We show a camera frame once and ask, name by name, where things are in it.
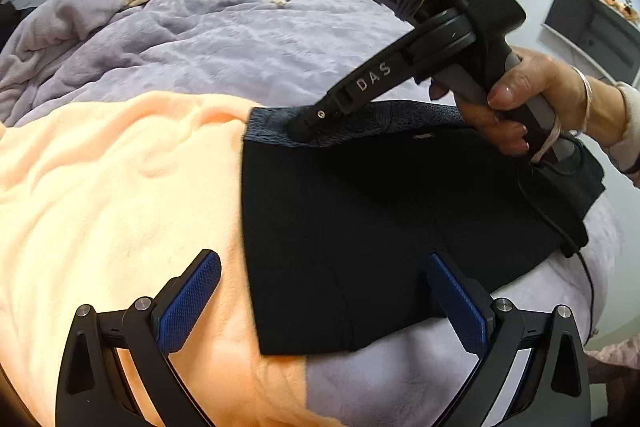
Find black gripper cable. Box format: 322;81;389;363
517;142;601;338

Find pink fluffy cloth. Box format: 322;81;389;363
585;342;634;389

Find lavender fleece bed blanket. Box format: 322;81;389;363
0;0;626;427

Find thin gold bracelet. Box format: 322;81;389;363
570;66;594;134

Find person's right hand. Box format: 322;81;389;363
429;44;594;158

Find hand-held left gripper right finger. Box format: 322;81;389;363
425;249;593;427

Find person's right forearm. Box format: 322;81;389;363
584;81;640;189

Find black pants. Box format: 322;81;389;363
241;101;607;355

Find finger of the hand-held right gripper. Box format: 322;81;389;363
286;38;427;143

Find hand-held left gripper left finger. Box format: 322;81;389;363
55;248;222;427

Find orange fleece blanket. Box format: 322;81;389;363
0;91;346;427

